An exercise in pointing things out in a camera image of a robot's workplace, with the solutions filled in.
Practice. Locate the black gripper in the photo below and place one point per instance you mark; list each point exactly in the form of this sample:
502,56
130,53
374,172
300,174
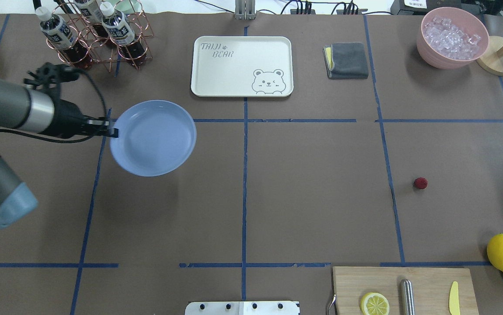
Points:
68,119

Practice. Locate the blue round plate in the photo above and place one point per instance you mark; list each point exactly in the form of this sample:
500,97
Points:
155,138

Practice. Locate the red strawberry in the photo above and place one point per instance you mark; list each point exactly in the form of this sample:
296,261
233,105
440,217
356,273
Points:
420,183

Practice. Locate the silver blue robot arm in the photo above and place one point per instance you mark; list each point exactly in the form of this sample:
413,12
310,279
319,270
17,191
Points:
36,110

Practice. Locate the tea bottle white cap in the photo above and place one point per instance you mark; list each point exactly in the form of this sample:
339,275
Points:
63,38

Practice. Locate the green bowl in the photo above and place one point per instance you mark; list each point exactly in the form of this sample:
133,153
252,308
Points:
127,6

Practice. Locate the cream bear tray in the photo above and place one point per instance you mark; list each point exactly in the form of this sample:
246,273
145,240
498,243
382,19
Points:
242,66

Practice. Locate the grey folded cloth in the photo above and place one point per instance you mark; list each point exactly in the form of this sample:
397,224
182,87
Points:
346,60

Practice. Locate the lemon half slice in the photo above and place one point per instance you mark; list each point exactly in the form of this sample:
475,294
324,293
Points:
374,303

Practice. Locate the steel cylinder tool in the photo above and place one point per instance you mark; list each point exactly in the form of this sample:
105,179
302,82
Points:
407,295

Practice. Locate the pink bowl with ice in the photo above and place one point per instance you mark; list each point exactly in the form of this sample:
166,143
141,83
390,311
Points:
451,38

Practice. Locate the wooden cutting board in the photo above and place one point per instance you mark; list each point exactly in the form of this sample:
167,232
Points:
427,289

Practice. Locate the yellow plastic knife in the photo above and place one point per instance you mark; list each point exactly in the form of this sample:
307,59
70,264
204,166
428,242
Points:
454,303

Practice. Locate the copper wire bottle rack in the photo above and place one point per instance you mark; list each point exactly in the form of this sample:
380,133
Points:
102,50

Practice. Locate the aluminium frame post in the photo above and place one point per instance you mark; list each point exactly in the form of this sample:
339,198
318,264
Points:
245,10

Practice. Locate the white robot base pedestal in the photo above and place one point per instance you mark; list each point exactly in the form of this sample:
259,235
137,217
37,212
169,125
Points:
243,308

